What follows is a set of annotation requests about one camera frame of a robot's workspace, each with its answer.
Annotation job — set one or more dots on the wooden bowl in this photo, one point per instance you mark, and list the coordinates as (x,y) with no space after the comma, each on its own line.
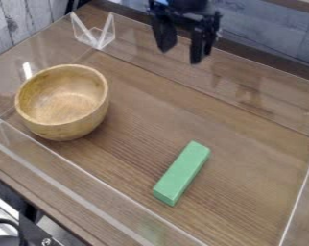
(63,101)

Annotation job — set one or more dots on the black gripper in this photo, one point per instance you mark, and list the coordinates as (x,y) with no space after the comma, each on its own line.
(193,14)

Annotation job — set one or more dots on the black metal table bracket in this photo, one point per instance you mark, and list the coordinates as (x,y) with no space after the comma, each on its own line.
(36,237)

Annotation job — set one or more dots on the green rectangular block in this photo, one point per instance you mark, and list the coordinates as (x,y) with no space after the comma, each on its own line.
(181,172)

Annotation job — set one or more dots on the clear acrylic corner bracket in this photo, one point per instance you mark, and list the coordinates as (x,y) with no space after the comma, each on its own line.
(95,37)

